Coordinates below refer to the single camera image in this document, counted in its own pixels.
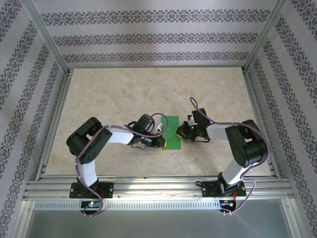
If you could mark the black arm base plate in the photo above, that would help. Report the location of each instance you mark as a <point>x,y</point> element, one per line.
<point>209,191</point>
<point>106,191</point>

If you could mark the aluminium mounting rail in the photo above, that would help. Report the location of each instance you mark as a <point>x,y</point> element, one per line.
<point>158,188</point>

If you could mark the green paper sheet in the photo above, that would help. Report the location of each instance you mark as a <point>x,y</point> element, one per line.
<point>173,129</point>

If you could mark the aluminium frame bar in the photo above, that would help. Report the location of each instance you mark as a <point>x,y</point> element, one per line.
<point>292,215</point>
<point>24,218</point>

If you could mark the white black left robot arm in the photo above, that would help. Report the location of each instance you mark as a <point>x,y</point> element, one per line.
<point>121,136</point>

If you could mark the small electronics board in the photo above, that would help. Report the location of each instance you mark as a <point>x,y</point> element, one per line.
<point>227,202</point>
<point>92,204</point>

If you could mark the aluminium side rail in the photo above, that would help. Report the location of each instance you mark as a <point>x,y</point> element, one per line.
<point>260,124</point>
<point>55,124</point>

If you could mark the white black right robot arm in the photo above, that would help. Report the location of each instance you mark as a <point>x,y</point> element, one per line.
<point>218,132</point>

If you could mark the aluminium frame post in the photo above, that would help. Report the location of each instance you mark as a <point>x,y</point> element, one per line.
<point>53,42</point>
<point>262,42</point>

